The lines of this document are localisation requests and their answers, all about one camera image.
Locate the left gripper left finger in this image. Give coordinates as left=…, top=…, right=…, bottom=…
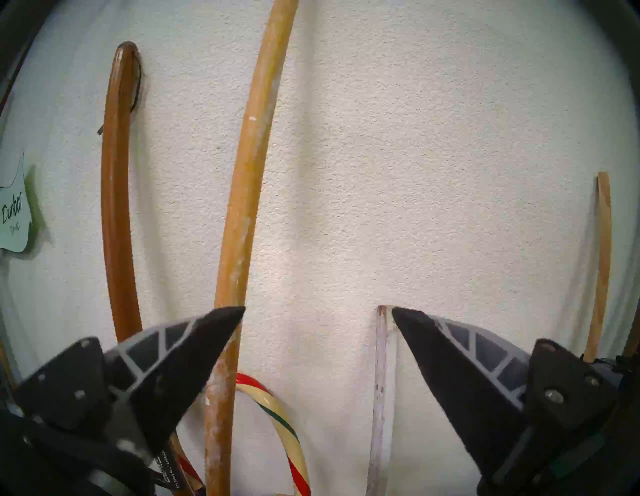
left=15, top=306, right=247, bottom=459

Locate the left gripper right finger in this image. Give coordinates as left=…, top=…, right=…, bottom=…
left=391, top=306, right=624, bottom=482

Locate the light wooden stick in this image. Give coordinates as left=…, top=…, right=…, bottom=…
left=582, top=171, right=613, bottom=363

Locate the grey metal strip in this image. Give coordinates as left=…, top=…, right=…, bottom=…
left=366, top=305, right=399, bottom=496

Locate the striped candy cane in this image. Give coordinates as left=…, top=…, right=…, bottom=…
left=170, top=372, right=312, bottom=496

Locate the dark brown wooden pole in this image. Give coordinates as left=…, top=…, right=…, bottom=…
left=100, top=41, right=144, bottom=343

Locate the light wooden pole threaded tip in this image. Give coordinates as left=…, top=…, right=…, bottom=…
left=204, top=0, right=300, bottom=496

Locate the green paper sign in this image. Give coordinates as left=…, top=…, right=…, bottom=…
left=0, top=150, right=35, bottom=254

